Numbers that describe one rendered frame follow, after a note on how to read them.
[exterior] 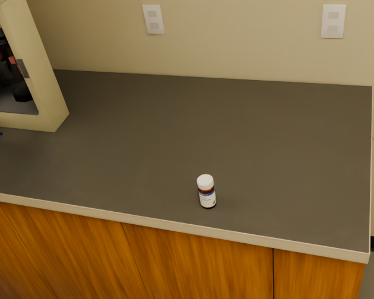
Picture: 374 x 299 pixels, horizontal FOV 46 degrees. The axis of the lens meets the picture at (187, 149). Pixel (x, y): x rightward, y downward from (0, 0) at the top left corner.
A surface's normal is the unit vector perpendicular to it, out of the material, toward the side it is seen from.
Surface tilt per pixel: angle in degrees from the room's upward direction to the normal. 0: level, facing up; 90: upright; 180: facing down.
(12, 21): 90
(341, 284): 90
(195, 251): 90
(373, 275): 0
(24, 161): 0
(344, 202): 0
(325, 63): 90
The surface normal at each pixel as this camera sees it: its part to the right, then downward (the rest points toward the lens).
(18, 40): 0.94, 0.11
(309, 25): -0.30, 0.65
